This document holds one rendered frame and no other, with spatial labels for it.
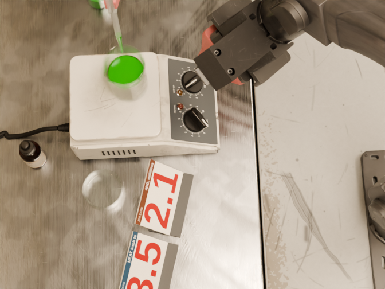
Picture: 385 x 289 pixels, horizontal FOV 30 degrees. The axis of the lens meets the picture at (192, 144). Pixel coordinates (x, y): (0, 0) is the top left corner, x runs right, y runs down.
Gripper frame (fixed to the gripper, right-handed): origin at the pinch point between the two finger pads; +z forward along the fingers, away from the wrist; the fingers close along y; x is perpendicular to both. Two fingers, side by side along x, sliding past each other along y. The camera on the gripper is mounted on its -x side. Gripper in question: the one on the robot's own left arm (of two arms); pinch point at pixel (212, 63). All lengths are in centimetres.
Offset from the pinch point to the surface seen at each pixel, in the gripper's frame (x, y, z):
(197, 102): -0.5, 3.3, 7.1
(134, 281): -21.6, 16.7, 12.7
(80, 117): -14.3, -4.5, 11.1
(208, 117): -0.6, 5.8, 7.1
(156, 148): -8.8, 4.8, 9.6
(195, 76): 0.5, 0.2, 5.5
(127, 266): -21.3, 14.5, 12.3
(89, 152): -14.6, -0.1, 14.4
